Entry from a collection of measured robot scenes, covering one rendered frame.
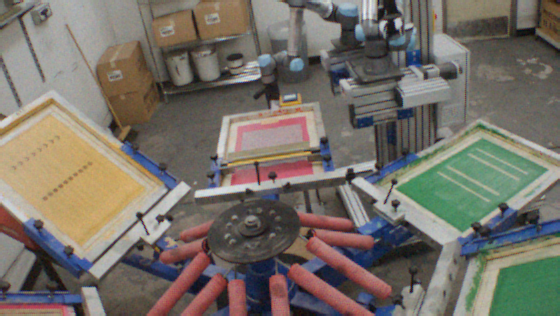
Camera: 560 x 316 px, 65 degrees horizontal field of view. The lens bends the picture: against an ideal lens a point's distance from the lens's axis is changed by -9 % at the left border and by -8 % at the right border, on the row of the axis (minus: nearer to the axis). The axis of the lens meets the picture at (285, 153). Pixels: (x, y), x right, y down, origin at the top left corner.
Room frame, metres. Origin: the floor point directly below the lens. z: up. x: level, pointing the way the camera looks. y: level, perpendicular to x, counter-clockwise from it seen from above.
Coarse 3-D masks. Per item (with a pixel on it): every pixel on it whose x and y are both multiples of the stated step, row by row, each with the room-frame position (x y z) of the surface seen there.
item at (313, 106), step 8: (304, 104) 2.57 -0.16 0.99; (312, 104) 2.55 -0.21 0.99; (256, 112) 2.58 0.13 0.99; (264, 112) 2.57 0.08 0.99; (272, 112) 2.56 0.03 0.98; (280, 112) 2.55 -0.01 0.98; (288, 112) 2.55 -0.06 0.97; (296, 112) 2.55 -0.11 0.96; (224, 120) 2.56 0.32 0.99; (232, 120) 2.57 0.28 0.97; (240, 120) 2.57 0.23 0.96; (248, 120) 2.57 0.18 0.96; (320, 120) 2.34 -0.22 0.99; (224, 128) 2.46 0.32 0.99; (320, 128) 2.25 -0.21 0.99; (224, 136) 2.36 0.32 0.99; (320, 136) 2.17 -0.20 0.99; (224, 144) 2.27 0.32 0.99; (224, 152) 2.21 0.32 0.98
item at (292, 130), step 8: (280, 120) 2.49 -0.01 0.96; (288, 120) 2.47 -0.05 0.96; (296, 120) 2.46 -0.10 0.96; (304, 120) 2.44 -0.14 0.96; (272, 128) 2.41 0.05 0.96; (280, 128) 2.40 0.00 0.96; (288, 128) 2.38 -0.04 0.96; (296, 128) 2.36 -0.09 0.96; (304, 128) 2.34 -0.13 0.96; (272, 136) 2.32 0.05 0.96; (280, 136) 2.31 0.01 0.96; (288, 136) 2.29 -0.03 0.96; (296, 136) 2.27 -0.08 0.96; (304, 136) 2.26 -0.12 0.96; (272, 144) 2.24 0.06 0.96; (280, 144) 2.22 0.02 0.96; (304, 160) 2.02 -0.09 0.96; (272, 168) 2.01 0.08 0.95; (280, 168) 1.99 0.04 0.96; (288, 168) 1.98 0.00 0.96; (296, 168) 1.96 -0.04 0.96; (304, 168) 1.95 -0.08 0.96; (280, 176) 1.92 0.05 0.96; (288, 176) 1.91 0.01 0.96; (296, 176) 1.90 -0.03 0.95
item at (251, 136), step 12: (240, 132) 2.44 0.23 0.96; (252, 132) 2.41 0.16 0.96; (264, 132) 2.38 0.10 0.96; (240, 144) 2.30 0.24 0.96; (252, 144) 2.28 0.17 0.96; (264, 144) 2.25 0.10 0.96; (264, 168) 2.02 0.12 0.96; (240, 180) 1.95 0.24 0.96; (252, 180) 1.93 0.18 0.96; (264, 180) 1.91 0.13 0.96
